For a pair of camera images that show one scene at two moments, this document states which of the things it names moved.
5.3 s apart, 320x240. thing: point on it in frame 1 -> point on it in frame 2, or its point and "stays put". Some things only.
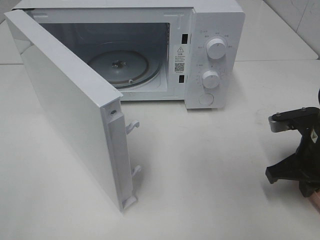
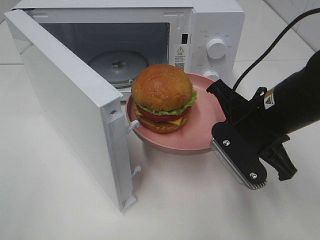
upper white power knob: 216,48 stays put
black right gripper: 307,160 -> 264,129
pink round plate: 315,198 -> 206,115
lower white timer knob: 211,79 stays put
